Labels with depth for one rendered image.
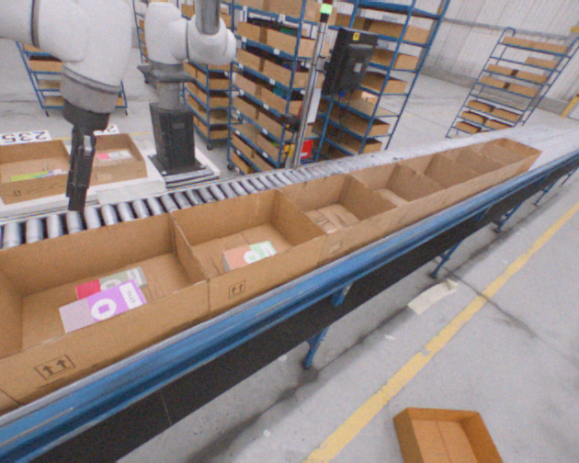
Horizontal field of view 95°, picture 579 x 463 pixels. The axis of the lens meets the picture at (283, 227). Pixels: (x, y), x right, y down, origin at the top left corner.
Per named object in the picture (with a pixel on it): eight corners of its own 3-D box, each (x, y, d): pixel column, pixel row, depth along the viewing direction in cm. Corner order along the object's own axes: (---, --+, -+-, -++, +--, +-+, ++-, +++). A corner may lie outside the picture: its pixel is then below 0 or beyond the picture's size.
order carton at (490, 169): (449, 168, 193) (463, 145, 183) (491, 188, 176) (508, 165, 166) (421, 176, 173) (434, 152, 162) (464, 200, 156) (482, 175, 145)
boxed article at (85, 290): (77, 289, 73) (75, 286, 72) (141, 269, 81) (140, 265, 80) (81, 310, 69) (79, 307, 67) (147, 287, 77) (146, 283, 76)
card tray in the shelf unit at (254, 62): (236, 61, 247) (237, 48, 240) (264, 62, 262) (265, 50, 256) (258, 71, 223) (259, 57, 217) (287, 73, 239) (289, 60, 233)
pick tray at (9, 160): (68, 156, 148) (62, 139, 142) (85, 190, 127) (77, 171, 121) (-2, 164, 132) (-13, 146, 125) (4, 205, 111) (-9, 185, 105)
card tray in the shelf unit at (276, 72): (262, 73, 219) (264, 59, 213) (291, 74, 235) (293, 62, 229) (290, 87, 196) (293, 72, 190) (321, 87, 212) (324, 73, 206)
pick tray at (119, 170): (130, 148, 166) (128, 132, 160) (149, 177, 145) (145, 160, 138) (75, 153, 151) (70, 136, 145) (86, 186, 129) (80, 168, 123)
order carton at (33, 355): (175, 251, 90) (170, 210, 79) (210, 319, 73) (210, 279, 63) (21, 298, 69) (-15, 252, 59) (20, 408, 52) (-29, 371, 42)
